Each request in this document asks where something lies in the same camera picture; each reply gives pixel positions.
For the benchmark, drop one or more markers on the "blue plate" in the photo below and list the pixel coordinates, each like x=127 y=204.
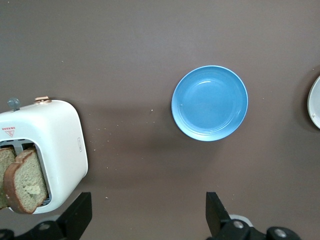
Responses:
x=210 y=102

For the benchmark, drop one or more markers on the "white toaster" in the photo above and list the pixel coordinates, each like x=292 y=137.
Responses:
x=57 y=130

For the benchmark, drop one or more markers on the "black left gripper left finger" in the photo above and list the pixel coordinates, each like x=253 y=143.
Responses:
x=72 y=220

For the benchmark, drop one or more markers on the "brown bread slice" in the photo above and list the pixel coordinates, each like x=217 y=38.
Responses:
x=27 y=180
x=6 y=160

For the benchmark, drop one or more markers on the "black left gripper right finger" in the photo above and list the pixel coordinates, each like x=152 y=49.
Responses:
x=217 y=220

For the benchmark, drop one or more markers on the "beige plate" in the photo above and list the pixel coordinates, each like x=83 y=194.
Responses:
x=315 y=102

